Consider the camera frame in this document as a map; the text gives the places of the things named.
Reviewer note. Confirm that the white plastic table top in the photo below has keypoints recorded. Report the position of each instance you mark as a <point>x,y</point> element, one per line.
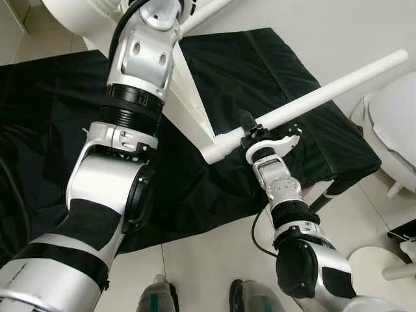
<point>192,110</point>

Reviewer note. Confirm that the black table cloth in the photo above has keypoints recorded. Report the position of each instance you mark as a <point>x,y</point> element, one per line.
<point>260,65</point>

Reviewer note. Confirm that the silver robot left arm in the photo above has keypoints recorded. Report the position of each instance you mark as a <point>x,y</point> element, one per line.
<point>140,58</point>

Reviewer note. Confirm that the grey green robot right leg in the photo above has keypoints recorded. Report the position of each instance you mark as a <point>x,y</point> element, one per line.
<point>257,298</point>

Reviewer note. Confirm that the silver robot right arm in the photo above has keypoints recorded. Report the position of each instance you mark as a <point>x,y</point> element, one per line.
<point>276,188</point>

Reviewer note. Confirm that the white plastic chair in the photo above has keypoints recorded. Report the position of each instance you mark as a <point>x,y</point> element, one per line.
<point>393,123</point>

